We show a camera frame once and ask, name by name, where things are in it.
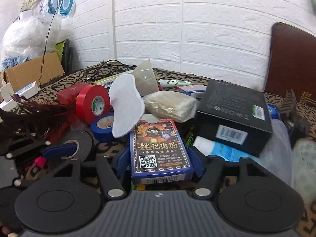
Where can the yellow-green long box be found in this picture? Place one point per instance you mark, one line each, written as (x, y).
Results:
(108, 81)

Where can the leopard print blanket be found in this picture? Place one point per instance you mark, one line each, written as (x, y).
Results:
(74, 75)

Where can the red tape roll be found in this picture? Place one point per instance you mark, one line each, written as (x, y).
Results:
(85, 103)

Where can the small red box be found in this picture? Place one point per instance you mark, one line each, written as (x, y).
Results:
(68, 95)

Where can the brown headboard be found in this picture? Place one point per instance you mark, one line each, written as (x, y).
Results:
(291, 61)

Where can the blue printed card box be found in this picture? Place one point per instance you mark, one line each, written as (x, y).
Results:
(158, 148)

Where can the white fabric insole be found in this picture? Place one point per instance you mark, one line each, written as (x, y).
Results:
(126, 103)

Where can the white green patterned packet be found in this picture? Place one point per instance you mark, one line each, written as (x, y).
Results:
(306, 167)

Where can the blue white small box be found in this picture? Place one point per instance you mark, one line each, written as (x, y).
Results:
(190, 90)

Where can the black clip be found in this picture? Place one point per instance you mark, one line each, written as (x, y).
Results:
(298, 128)

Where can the white plastic bag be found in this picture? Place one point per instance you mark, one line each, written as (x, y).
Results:
(24, 37)

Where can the dark red feather duster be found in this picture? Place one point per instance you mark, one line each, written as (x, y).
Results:
(37, 113)

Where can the light blue cloth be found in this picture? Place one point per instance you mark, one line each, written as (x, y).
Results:
(14, 61)

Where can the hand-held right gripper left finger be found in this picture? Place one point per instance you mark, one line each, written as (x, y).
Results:
(122, 164)

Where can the brown cardboard box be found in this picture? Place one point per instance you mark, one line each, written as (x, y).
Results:
(29, 71)

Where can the plain white small box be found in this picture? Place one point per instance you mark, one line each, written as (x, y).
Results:
(6, 91)
(8, 105)

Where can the black green bag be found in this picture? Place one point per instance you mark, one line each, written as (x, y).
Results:
(64, 54)

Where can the blue white wipes packet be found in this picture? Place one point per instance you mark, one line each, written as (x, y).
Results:
(222, 150)

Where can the white vase with dry grass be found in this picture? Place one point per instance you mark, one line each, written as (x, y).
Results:
(28, 13)

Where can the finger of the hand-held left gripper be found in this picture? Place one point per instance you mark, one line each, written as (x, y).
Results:
(61, 150)
(22, 183)

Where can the blue plastic packet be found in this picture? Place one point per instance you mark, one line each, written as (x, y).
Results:
(273, 111)

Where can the white green tube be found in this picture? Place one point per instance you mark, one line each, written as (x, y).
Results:
(170, 82)

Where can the black tape roll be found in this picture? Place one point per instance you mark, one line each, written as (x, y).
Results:
(85, 140)

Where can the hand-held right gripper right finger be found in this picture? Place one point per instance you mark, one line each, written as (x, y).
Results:
(197, 163)

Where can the white box blue label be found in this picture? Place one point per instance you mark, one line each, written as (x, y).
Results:
(27, 90)

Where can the black cardboard box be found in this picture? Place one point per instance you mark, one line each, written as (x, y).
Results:
(232, 103)

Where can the blue tape roll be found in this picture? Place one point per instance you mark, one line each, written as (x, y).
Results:
(98, 133)

